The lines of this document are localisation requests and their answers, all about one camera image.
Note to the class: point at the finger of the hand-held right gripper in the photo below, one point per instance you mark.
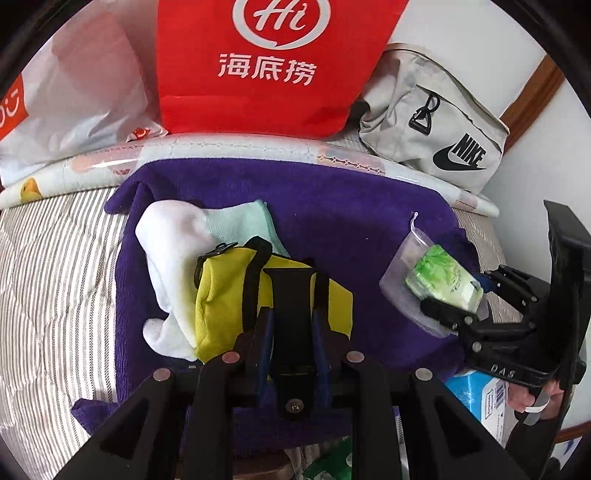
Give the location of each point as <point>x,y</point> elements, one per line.
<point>508,286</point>
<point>448,314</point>

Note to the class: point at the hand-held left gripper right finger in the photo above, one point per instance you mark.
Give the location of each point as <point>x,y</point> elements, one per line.
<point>318,341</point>

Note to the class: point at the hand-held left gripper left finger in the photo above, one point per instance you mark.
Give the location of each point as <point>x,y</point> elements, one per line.
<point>264,341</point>

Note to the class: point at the clear pouch with green packet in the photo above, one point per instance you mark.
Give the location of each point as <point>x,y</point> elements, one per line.
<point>438,272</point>

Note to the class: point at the white glove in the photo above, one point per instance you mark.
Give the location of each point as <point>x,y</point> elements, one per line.
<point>161,230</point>

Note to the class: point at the person's right hand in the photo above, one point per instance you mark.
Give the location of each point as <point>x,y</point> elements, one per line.
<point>521,399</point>

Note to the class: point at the blue cardboard box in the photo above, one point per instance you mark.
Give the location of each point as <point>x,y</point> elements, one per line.
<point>466,392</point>

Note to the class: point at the green wipes packet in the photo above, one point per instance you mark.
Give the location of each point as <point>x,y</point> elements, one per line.
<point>332,461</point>

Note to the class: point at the purple towel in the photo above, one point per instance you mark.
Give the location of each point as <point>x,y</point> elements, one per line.
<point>332,221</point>

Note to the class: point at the grey waist bag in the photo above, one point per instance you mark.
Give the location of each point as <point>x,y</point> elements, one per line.
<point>397,120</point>

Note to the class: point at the red paper bag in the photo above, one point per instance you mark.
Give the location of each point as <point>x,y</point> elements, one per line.
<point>194,69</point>

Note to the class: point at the white plastic bag orange label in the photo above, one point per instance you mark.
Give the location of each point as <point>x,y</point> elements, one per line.
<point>83,92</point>

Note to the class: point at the wooden door frame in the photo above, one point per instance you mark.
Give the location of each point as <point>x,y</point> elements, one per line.
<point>535,92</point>

